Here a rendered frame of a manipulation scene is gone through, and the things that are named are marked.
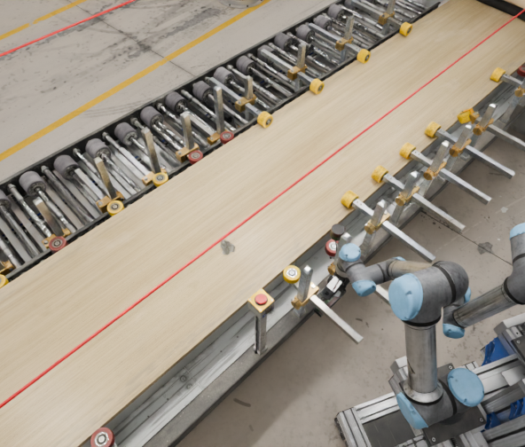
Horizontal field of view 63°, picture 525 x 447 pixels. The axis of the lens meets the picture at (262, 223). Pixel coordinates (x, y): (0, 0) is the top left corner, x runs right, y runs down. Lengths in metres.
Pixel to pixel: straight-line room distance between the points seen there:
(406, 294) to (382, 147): 1.47
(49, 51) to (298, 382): 4.11
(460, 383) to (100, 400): 1.29
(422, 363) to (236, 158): 1.50
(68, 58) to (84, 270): 3.30
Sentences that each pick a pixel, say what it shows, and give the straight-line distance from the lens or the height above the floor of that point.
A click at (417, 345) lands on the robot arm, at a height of 1.45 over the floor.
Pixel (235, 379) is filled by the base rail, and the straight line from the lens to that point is 2.02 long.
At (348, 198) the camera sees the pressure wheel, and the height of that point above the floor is 0.97.
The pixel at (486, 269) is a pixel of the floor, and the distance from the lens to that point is 3.44.
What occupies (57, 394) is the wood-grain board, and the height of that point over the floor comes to 0.90.
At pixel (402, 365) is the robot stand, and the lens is 1.82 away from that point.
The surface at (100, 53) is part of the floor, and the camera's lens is 5.07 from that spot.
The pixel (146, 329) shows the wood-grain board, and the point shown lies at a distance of 1.93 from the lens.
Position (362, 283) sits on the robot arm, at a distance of 1.60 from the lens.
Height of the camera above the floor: 2.65
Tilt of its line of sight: 55 degrees down
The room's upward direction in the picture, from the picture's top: 1 degrees clockwise
